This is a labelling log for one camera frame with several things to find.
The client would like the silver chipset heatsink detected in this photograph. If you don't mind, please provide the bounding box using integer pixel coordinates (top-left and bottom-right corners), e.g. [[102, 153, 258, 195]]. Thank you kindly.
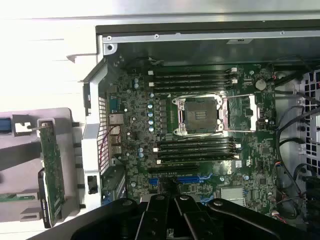
[[220, 186, 245, 206]]

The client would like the blue expansion slot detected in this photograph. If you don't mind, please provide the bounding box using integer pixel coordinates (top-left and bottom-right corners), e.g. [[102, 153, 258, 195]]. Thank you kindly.
[[148, 176, 202, 187]]

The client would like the black expansion slot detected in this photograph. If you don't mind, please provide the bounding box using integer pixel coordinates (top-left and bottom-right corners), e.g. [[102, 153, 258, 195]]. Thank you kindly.
[[148, 164, 199, 174]]

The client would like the black RAM slot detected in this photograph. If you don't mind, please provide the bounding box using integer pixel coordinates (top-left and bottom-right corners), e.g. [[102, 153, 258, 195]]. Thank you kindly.
[[152, 147, 242, 154], [156, 157, 240, 165], [158, 152, 241, 159], [152, 75, 238, 82], [147, 69, 238, 76], [148, 81, 238, 88], [152, 86, 237, 93], [158, 141, 242, 148]]

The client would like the green motherboard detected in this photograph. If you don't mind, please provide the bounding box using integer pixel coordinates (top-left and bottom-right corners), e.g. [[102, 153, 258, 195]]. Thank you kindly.
[[106, 62, 279, 222]]

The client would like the black PC case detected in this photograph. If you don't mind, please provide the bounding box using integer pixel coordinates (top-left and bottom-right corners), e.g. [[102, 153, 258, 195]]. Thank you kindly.
[[81, 14, 320, 240]]

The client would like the CPU socket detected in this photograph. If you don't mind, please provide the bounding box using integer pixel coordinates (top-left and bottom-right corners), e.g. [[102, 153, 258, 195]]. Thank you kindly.
[[171, 94, 225, 138]]

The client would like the metal socket cover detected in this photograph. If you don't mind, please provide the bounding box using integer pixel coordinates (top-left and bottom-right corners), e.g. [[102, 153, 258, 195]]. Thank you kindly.
[[221, 92, 259, 133]]

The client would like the grey parts rack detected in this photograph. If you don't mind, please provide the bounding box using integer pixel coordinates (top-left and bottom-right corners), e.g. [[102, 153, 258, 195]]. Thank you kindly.
[[0, 107, 75, 225]]

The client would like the green RAM stick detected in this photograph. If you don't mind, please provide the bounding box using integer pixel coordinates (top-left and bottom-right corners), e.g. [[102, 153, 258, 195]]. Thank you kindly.
[[0, 193, 36, 203]]

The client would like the round coin battery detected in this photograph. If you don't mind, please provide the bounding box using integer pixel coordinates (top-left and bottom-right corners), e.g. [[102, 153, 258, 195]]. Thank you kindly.
[[254, 78, 268, 91]]

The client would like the hard disk blue carrier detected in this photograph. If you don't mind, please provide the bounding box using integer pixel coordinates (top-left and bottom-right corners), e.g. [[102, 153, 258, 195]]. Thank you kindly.
[[0, 118, 13, 132]]

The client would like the perforated metal drive cage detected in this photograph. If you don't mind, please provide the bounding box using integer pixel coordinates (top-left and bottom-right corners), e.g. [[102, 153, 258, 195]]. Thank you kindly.
[[298, 69, 320, 177]]

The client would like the thin red black wire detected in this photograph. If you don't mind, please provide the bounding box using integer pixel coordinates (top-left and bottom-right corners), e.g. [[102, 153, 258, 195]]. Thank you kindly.
[[98, 124, 122, 165]]

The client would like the wire locking lever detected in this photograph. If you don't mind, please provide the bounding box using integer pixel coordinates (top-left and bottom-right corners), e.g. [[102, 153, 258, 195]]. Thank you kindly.
[[221, 127, 258, 133], [219, 92, 257, 99]]

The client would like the thin black fan wire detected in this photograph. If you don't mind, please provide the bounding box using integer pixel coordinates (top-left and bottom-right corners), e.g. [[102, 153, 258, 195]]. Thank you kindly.
[[129, 56, 166, 67]]

